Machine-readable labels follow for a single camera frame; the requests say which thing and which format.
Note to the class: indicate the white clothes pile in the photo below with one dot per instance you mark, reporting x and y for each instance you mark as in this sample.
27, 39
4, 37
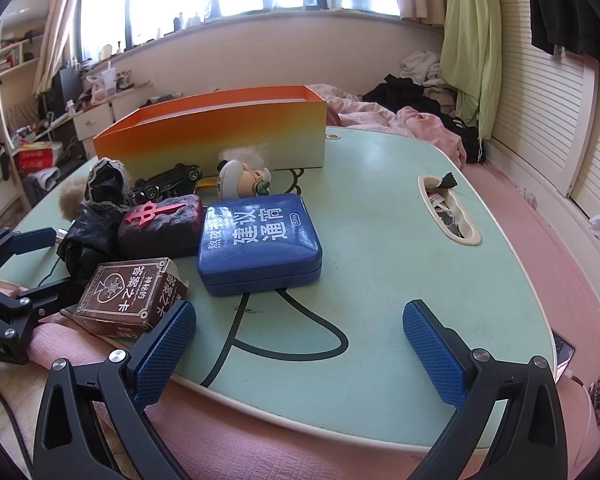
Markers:
420, 67

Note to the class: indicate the shiny silver metal charm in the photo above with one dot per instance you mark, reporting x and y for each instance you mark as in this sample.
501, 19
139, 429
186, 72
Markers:
61, 237

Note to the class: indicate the brown fur pompom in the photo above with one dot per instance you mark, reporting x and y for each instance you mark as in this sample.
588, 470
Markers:
71, 200

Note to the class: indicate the smartphone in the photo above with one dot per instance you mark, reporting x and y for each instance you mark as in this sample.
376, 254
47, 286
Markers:
564, 355

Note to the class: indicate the white drawer desk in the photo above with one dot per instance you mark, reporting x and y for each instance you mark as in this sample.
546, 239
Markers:
100, 117

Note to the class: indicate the light green cartoon desktop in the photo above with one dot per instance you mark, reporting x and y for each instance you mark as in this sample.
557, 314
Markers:
405, 270

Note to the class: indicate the black monitor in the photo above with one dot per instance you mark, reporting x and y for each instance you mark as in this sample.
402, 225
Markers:
65, 90

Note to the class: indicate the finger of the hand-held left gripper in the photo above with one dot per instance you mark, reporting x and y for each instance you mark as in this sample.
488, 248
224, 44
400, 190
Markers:
30, 240
35, 302

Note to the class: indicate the light green hanging garment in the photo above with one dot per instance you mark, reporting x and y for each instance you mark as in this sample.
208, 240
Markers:
470, 35

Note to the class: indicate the white quilted blanket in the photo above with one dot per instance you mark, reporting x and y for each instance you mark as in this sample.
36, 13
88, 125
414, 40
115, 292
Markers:
2, 425

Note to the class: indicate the pile of wrappers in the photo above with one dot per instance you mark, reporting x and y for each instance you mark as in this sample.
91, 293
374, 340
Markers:
447, 215

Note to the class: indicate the red packet box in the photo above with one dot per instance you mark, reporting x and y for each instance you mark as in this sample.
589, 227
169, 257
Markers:
40, 157

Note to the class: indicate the white wall shelf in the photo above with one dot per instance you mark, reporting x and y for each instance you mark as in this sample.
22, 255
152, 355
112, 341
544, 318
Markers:
20, 55

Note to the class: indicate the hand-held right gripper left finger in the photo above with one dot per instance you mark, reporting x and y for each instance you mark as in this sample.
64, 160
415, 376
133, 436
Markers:
165, 355

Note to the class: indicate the dark green toy car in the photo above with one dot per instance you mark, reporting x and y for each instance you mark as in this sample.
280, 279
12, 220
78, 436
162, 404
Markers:
167, 180

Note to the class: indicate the black clothes pile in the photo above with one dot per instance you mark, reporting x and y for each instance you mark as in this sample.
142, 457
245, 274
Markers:
395, 92

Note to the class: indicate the pink fleece blanket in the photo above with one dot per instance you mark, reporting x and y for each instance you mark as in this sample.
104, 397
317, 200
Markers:
60, 345

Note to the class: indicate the brown card box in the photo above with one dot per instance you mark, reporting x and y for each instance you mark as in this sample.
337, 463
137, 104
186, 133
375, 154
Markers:
125, 295

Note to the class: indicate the blue zip case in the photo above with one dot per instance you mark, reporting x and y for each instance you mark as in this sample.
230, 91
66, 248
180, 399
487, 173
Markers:
260, 245

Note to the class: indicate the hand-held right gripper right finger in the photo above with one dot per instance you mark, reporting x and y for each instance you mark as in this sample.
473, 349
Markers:
435, 355

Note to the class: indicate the white-haired doll figurine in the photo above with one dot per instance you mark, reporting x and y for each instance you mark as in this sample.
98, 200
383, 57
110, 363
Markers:
240, 177

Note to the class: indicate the pink rumpled comforter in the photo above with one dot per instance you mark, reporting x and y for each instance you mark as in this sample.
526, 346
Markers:
420, 125

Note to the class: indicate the dark red round object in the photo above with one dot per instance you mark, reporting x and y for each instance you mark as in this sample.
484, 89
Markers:
332, 116

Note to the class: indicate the plastic cup with straw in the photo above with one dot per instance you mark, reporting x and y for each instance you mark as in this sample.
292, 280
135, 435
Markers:
107, 80

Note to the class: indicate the white louvered closet doors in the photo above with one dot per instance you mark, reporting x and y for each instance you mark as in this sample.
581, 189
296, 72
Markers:
545, 110

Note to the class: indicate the black block with red symbol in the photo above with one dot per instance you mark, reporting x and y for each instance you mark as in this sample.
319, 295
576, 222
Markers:
165, 230

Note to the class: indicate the black crumpled candy wrapper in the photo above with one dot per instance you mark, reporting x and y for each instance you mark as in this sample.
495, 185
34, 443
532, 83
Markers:
449, 181

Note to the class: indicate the orange gradient cardboard box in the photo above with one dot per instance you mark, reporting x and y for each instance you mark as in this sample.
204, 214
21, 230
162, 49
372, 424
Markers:
230, 130

